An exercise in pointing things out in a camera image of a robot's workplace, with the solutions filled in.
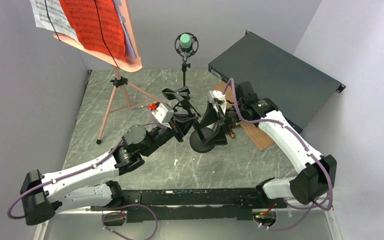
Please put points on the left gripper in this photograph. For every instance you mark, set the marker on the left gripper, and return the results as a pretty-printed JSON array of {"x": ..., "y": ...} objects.
[{"x": 181, "y": 128}]

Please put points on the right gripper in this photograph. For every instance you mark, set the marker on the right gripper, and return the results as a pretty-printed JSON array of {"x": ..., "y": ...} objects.
[{"x": 210, "y": 115}]

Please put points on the black tripod mic stand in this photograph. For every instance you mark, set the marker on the black tripod mic stand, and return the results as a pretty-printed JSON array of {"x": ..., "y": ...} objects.
[{"x": 184, "y": 67}]

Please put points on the green condenser microphone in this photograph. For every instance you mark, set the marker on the green condenser microphone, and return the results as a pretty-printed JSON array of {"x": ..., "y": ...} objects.
[{"x": 186, "y": 44}]

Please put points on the white handheld microphone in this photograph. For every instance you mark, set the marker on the white handheld microphone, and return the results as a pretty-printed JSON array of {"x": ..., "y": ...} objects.
[{"x": 217, "y": 126}]

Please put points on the black round-base mic stand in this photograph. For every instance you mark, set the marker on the black round-base mic stand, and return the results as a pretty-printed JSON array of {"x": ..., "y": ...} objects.
[{"x": 181, "y": 95}]

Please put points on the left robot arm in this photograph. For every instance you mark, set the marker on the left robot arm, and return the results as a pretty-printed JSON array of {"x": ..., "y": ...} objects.
[{"x": 43, "y": 195}]

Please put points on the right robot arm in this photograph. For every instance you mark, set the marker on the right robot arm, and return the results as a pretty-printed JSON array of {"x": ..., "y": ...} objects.
[{"x": 312, "y": 186}]

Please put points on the copper pipe fitting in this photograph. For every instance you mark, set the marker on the copper pipe fitting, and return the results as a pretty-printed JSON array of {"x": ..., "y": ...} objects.
[{"x": 231, "y": 125}]

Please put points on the wooden board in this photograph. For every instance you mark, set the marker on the wooden board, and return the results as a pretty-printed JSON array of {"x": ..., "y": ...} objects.
[{"x": 257, "y": 136}]

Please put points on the pink music stand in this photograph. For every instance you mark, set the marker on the pink music stand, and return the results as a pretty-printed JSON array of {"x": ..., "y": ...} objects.
[{"x": 134, "y": 65}]

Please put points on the dark rack audio unit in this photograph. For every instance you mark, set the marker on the dark rack audio unit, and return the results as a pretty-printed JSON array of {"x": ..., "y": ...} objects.
[{"x": 299, "y": 89}]

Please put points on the red sheet music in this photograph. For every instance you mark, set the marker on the red sheet music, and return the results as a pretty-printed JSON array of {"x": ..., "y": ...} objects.
[{"x": 97, "y": 26}]

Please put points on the white sheet music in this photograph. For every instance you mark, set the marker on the white sheet music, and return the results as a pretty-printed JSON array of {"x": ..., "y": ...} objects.
[{"x": 49, "y": 15}]

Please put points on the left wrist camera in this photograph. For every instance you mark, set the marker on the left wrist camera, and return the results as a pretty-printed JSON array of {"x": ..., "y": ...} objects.
[{"x": 161, "y": 114}]

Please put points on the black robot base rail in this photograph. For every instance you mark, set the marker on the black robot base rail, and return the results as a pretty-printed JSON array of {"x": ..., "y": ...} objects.
[{"x": 194, "y": 204}]

